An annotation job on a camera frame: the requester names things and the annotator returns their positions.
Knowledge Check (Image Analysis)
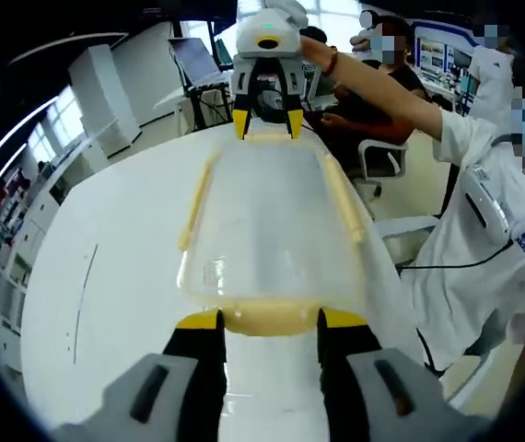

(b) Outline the black laptop stand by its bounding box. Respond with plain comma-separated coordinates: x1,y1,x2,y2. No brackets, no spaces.
182,84,237,131

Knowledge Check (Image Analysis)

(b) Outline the white office chair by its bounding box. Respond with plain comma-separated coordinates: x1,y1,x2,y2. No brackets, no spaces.
357,139,412,200

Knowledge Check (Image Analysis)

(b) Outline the green screen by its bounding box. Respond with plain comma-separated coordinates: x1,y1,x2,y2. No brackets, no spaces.
213,38,237,71

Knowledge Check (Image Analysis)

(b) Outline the person's right hand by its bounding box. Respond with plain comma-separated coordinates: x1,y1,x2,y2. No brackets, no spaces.
299,35,333,74

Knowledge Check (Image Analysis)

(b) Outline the red bead bracelet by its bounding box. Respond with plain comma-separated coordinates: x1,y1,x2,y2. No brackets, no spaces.
321,47,340,78

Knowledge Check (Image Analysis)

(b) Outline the black device cable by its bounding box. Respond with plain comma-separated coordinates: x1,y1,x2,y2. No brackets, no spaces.
398,238,517,377

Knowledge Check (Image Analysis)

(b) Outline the clear lid with yellow latches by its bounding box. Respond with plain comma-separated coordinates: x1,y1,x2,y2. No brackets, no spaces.
176,131,368,338

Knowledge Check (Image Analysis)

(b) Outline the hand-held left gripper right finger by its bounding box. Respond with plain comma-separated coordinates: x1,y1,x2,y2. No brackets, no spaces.
316,307,494,442

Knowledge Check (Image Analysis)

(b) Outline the person in white shirt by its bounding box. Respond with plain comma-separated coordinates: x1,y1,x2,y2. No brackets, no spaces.
400,109,525,377

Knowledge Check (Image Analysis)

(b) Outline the white worn device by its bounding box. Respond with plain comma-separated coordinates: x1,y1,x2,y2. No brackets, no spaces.
462,164,516,246

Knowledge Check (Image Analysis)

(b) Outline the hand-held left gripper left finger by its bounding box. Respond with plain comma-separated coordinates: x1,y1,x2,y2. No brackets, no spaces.
52,308,227,442

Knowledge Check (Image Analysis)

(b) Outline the slim white column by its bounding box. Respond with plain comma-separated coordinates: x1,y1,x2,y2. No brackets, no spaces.
67,42,143,158

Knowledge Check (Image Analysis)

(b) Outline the open laptop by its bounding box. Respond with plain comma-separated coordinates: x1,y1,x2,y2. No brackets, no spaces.
167,37,228,87

